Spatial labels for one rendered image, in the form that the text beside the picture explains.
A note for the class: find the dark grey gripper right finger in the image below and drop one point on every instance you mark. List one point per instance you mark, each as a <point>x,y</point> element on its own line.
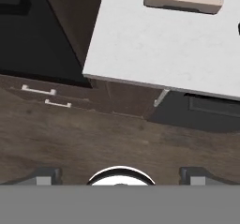
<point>193,175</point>

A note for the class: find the black object on worktop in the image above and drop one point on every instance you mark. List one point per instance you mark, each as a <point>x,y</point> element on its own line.
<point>238,29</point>

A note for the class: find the brown cupboard door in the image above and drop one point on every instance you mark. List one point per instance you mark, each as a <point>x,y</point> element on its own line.
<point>131,99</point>

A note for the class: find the brown drawer front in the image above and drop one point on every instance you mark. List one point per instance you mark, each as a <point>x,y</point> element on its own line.
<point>53,102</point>
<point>40,88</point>

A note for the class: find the black oven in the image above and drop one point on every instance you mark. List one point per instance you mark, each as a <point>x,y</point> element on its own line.
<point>31,37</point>

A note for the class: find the black dishwasher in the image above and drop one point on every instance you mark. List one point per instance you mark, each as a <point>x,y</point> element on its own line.
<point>203,112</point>

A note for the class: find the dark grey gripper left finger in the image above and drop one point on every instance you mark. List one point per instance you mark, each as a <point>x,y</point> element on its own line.
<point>47,175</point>

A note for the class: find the round white and black object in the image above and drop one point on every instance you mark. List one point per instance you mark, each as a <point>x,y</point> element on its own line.
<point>120,176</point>

